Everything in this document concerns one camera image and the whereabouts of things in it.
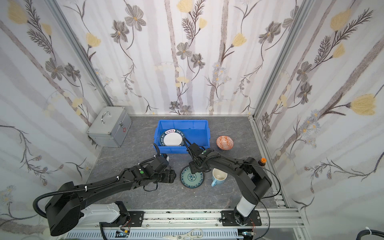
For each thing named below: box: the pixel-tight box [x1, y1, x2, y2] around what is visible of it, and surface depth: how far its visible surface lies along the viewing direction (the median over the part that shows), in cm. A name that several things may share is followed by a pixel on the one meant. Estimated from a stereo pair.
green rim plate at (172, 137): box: [159, 129, 185, 147], surface depth 107 cm
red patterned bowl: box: [216, 135, 234, 151], surface depth 103 cm
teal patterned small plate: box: [180, 165, 204, 189], surface depth 89 cm
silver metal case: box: [86, 106, 133, 148], surface depth 98 cm
